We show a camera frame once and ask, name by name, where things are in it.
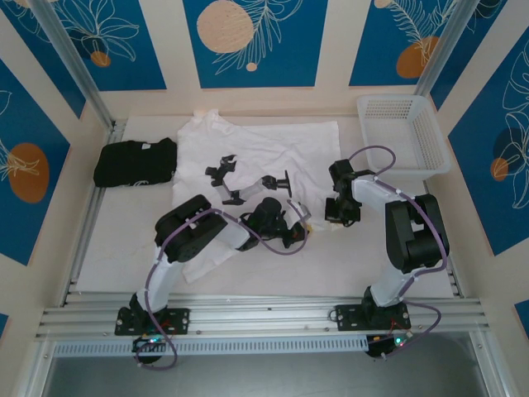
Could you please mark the white t-shirt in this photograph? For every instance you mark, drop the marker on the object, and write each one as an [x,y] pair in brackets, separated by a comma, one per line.
[268,140]

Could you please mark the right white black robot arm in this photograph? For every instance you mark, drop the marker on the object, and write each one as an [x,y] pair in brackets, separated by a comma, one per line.
[392,285]

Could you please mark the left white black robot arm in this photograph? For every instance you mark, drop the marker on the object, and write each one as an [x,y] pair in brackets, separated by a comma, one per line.
[165,281]

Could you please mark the folded black t-shirt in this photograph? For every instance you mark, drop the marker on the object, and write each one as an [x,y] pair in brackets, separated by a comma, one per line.
[132,161]

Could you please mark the white perforated plastic basket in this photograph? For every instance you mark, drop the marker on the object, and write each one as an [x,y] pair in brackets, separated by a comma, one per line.
[430,136]

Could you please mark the blue panel dark circle leaf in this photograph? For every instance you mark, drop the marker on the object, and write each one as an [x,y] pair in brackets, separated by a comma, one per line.
[471,186]

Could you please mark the blue panel peach circle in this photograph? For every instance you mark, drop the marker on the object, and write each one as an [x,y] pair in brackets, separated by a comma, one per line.
[289,62]

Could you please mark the blue panel fern orange circle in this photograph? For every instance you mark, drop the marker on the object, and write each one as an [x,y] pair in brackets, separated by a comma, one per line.
[372,49]

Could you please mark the blue panel small orange circle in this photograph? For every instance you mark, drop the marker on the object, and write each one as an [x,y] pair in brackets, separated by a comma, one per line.
[136,49]

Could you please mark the blue panel large orange circle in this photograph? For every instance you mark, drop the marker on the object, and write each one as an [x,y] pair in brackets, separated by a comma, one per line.
[16,116]

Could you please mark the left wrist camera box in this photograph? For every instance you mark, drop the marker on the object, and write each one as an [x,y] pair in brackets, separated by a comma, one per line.
[301,211]

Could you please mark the wide aluminium base frame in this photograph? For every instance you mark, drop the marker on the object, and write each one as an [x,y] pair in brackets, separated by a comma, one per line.
[268,316]

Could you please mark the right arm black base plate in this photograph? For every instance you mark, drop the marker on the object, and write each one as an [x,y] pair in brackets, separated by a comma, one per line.
[347,318]

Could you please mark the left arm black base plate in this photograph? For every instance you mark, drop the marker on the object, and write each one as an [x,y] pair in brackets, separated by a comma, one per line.
[177,320]

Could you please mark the blue floral wall panel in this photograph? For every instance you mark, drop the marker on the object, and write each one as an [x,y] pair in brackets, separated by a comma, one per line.
[45,54]
[456,62]

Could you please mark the tall aluminium post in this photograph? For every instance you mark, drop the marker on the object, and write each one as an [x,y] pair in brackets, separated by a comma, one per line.
[70,54]
[442,45]

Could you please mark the plain blue wall panel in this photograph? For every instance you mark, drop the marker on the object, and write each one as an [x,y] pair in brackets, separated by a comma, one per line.
[3,324]
[522,314]

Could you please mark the short aluminium frame leg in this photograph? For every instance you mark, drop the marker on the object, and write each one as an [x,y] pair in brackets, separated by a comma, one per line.
[489,372]
[35,372]

